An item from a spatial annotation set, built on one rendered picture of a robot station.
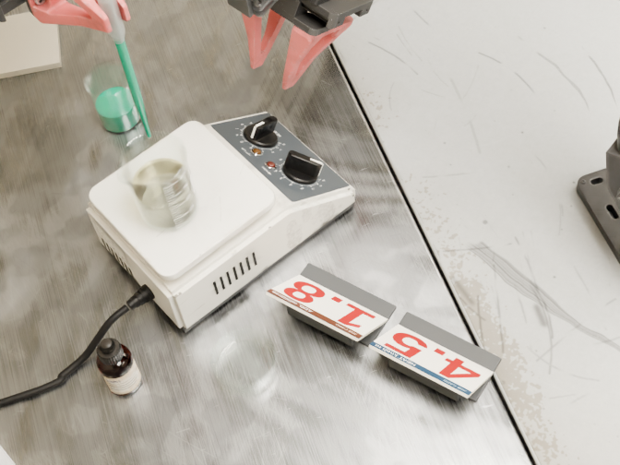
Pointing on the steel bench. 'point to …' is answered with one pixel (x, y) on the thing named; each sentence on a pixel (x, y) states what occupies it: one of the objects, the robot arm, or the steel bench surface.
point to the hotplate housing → (240, 249)
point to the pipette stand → (28, 45)
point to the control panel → (327, 179)
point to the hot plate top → (231, 196)
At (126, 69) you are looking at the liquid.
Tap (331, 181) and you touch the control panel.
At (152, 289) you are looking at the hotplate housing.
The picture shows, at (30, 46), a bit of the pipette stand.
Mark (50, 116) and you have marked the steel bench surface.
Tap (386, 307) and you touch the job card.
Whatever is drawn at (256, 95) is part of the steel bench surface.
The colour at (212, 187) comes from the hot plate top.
